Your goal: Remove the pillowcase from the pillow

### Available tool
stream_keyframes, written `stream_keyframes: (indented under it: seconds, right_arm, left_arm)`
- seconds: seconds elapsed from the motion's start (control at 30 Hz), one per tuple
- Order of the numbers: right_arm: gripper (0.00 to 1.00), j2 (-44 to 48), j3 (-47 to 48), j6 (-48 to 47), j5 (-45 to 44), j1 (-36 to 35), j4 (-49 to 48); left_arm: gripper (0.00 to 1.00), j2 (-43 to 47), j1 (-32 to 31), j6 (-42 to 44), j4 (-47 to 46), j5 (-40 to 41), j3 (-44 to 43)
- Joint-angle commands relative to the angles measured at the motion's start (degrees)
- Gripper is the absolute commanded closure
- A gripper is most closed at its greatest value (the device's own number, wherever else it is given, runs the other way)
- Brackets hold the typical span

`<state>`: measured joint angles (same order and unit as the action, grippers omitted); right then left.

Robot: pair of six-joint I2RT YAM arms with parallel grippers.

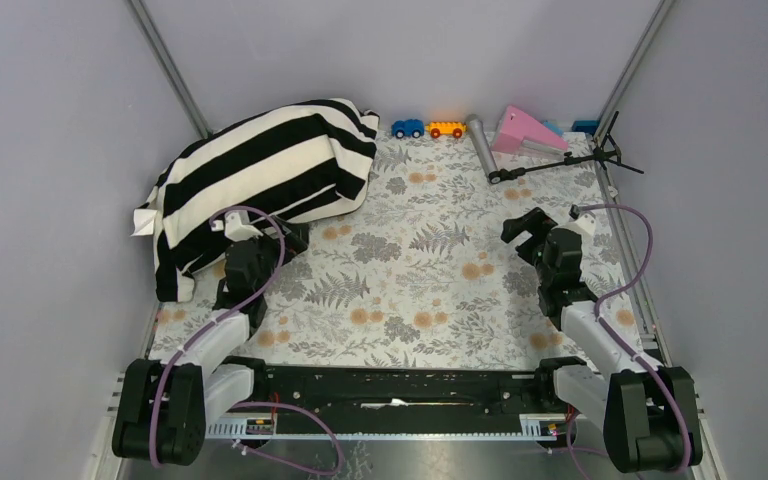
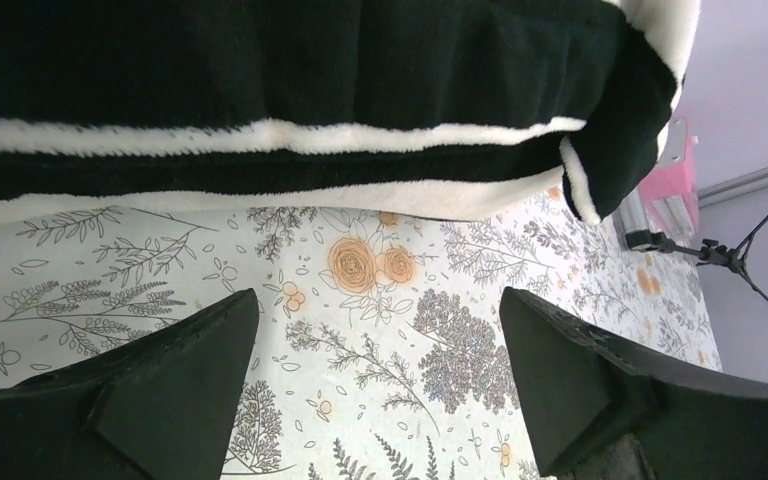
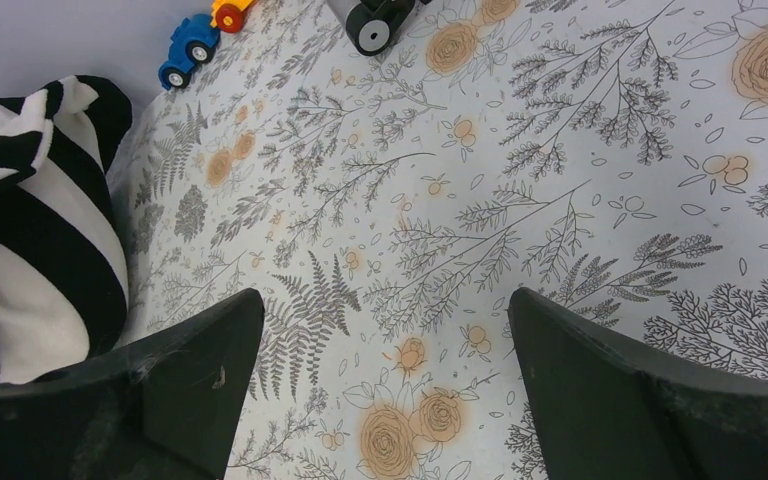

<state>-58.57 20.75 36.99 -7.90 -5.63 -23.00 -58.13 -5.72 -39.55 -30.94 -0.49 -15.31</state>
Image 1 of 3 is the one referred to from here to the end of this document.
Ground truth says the black mini tripod stand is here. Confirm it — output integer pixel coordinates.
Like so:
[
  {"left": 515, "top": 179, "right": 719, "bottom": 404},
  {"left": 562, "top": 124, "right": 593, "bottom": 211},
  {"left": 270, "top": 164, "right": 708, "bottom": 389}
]
[{"left": 487, "top": 111, "right": 644, "bottom": 185}]

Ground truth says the light blue block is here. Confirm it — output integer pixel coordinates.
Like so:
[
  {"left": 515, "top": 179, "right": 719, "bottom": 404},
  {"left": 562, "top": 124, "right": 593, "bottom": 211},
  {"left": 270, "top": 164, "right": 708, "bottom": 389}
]
[{"left": 542, "top": 120, "right": 564, "bottom": 137}]

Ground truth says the black white striped pillowcase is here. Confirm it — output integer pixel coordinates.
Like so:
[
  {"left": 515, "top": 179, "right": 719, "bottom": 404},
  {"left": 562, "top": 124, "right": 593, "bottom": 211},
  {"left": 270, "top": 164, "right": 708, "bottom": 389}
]
[{"left": 142, "top": 98, "right": 380, "bottom": 303}]

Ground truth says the orange yellow toy car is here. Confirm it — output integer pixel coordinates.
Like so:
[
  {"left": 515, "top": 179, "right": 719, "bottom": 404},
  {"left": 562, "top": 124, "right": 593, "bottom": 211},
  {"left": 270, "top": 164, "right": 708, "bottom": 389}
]
[{"left": 426, "top": 121, "right": 467, "bottom": 139}]

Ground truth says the white care label tag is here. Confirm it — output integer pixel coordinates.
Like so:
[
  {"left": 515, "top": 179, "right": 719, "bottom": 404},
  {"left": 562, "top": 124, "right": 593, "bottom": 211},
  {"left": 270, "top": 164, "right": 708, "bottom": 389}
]
[{"left": 131, "top": 208, "right": 157, "bottom": 237}]

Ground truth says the floral patterned table mat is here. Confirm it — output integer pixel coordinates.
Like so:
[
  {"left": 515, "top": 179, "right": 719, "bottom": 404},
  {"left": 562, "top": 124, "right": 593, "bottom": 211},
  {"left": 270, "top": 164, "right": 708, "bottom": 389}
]
[{"left": 148, "top": 129, "right": 657, "bottom": 372}]

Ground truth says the grey microphone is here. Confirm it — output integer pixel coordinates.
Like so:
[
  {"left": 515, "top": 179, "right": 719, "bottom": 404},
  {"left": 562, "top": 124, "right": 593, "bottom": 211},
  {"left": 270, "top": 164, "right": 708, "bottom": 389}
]
[{"left": 465, "top": 114, "right": 499, "bottom": 184}]

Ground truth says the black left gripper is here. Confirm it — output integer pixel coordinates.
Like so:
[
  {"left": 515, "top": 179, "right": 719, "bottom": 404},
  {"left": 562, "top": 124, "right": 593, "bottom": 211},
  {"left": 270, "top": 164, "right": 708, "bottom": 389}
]
[{"left": 242, "top": 215, "right": 307, "bottom": 295}]

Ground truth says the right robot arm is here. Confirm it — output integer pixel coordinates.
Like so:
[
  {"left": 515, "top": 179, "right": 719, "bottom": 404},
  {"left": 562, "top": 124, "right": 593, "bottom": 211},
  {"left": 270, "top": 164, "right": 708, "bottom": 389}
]
[{"left": 500, "top": 206, "right": 703, "bottom": 473}]

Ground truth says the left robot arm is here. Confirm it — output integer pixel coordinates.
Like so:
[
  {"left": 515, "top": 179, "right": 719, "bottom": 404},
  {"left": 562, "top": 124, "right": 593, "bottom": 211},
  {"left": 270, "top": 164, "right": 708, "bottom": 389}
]
[{"left": 111, "top": 212, "right": 310, "bottom": 466}]

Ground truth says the pink wedge block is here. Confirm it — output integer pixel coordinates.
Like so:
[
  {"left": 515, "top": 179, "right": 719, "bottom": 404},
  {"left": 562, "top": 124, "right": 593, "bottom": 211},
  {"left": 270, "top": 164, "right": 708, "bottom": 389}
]
[{"left": 490, "top": 105, "right": 568, "bottom": 155}]

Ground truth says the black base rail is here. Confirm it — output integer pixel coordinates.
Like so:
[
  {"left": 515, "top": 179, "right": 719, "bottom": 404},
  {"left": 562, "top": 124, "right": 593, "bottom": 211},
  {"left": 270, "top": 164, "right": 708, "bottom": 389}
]
[{"left": 205, "top": 360, "right": 597, "bottom": 439}]

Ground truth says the blue toy car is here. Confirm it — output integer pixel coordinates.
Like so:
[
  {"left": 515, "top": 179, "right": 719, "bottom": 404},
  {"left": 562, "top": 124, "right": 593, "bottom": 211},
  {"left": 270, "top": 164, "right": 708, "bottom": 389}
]
[{"left": 391, "top": 119, "right": 425, "bottom": 139}]

